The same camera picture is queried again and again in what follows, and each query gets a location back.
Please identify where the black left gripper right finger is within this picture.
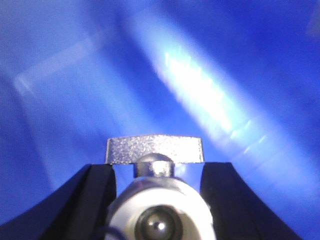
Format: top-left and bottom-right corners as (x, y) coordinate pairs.
(200, 162), (300, 240)

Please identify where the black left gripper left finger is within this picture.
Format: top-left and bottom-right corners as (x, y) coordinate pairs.
(0, 164), (117, 240)

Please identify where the silver valve with white caps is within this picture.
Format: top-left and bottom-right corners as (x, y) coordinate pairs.
(105, 134), (216, 240)

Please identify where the blue shelf box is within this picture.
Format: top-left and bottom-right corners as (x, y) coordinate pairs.
(0, 0), (320, 240)

